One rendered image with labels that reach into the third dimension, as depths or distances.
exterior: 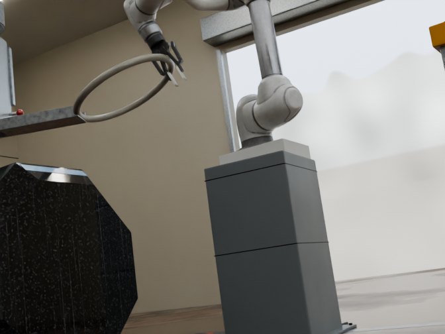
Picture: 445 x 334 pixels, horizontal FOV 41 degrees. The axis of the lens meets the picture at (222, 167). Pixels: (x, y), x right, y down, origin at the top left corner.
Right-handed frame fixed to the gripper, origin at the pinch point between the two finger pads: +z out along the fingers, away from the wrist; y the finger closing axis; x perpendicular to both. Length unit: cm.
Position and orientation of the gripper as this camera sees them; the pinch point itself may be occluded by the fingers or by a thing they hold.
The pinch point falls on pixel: (177, 76)
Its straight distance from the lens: 258.8
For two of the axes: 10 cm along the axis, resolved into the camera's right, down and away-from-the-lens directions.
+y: -8.1, 5.4, 2.4
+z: 5.1, 8.4, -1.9
